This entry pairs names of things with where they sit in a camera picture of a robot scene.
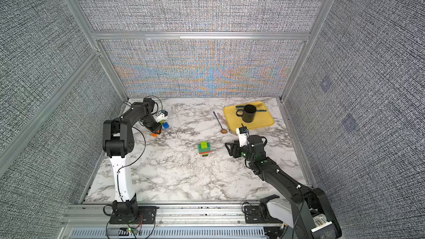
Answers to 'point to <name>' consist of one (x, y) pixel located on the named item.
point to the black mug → (249, 111)
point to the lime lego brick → (204, 144)
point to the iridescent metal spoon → (223, 131)
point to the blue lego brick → (166, 125)
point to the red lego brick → (205, 152)
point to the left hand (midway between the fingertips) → (159, 129)
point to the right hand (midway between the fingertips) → (230, 139)
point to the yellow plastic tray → (232, 121)
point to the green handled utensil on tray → (241, 106)
